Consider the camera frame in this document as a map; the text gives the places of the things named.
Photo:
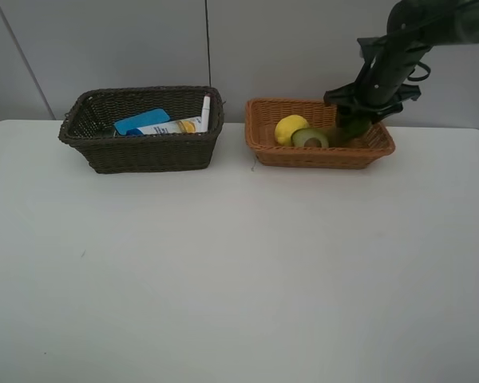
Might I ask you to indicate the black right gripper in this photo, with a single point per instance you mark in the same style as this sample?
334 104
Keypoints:
391 70

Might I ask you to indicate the dark green lime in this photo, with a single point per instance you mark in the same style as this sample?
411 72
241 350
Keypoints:
359 127

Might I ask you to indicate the halved avocado with pit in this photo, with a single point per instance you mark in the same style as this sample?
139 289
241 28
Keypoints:
309 138

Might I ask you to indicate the yellow lemon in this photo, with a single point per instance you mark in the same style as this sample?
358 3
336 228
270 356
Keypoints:
286 128

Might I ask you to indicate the white pink-tipped marker pen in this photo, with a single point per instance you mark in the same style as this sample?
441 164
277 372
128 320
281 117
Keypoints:
205 113

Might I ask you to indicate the white blue shampoo bottle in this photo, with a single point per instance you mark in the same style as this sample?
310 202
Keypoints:
185 126

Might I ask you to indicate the brown kiwi fruit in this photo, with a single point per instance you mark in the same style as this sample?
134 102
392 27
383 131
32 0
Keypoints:
334 136

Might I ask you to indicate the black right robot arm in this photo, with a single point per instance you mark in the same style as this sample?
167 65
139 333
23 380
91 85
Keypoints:
434 23

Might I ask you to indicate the orange wicker basket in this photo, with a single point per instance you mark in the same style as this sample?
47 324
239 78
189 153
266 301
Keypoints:
263 114

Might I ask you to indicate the dark brown wicker basket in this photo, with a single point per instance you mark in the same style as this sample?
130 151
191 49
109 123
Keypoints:
88 128

